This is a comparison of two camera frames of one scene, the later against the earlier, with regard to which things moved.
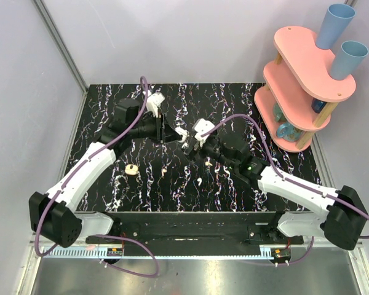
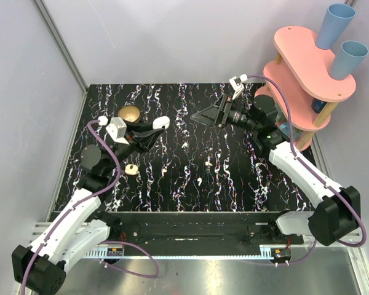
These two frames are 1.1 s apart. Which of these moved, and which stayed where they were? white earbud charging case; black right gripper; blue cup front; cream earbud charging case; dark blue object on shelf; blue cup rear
Moved: black right gripper; white earbud charging case
Stayed: blue cup rear; blue cup front; dark blue object on shelf; cream earbud charging case
